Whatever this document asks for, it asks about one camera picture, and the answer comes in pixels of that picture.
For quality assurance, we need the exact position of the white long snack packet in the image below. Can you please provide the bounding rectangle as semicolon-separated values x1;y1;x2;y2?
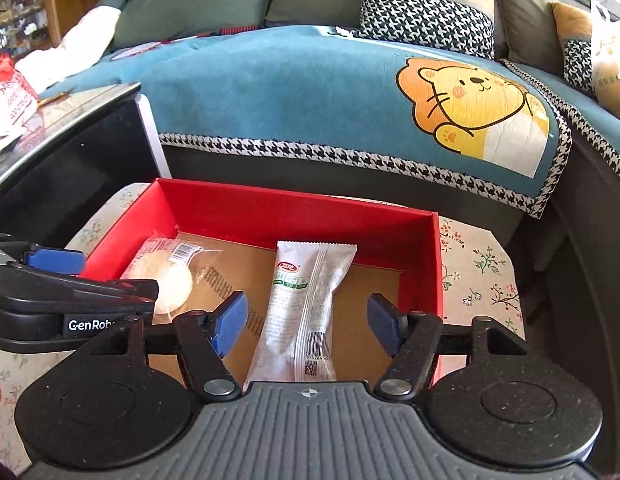
244;240;357;388

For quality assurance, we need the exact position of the round bun clear wrapper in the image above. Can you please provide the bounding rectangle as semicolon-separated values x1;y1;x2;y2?
121;236;222;322

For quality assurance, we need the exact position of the red cardboard box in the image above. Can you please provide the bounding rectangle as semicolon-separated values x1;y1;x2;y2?
83;180;442;384

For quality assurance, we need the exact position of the floral table cloth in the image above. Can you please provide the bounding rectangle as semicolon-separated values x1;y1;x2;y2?
0;183;525;474

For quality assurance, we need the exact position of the black glass side table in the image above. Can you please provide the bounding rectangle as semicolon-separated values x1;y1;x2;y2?
0;84;171;247

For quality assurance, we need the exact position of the white cloth on sofa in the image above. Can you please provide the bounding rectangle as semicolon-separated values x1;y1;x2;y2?
16;6;121;94

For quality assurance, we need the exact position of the blue lion sofa cover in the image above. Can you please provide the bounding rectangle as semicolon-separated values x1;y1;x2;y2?
54;26;620;217

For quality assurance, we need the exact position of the orange houndstooth cushion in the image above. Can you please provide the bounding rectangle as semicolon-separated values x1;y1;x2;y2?
357;0;494;60
551;2;594;96

